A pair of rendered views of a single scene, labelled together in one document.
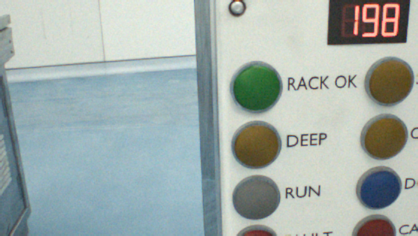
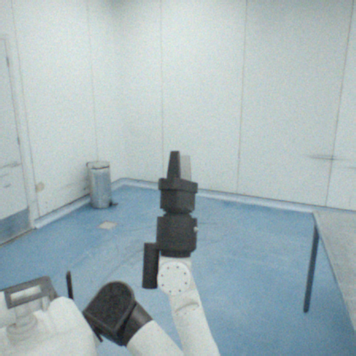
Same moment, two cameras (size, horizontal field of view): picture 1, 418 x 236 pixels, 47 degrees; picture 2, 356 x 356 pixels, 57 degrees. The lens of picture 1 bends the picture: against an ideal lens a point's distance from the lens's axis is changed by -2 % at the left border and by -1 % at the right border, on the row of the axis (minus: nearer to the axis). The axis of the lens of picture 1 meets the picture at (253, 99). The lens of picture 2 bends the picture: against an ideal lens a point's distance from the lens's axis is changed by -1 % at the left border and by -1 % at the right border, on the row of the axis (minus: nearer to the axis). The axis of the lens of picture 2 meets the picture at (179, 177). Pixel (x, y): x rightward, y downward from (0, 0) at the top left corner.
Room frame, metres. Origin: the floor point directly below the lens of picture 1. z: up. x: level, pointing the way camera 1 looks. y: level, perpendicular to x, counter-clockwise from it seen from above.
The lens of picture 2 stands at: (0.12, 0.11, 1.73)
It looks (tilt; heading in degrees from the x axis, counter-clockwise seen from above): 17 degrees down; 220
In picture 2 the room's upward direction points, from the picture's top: straight up
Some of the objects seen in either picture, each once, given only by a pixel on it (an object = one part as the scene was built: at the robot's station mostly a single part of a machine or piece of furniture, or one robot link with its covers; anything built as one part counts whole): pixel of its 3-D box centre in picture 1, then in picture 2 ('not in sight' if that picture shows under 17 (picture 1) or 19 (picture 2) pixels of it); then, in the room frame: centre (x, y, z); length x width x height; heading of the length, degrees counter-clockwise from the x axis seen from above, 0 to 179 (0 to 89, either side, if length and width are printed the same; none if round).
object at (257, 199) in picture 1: (257, 199); not in sight; (0.26, 0.00, 0.96); 0.03 x 0.01 x 0.03; 98
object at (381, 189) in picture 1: (380, 189); not in sight; (0.27, -0.08, 0.96); 0.03 x 0.01 x 0.03; 98
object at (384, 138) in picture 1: (385, 138); not in sight; (0.27, -0.08, 0.99); 0.03 x 0.01 x 0.03; 98
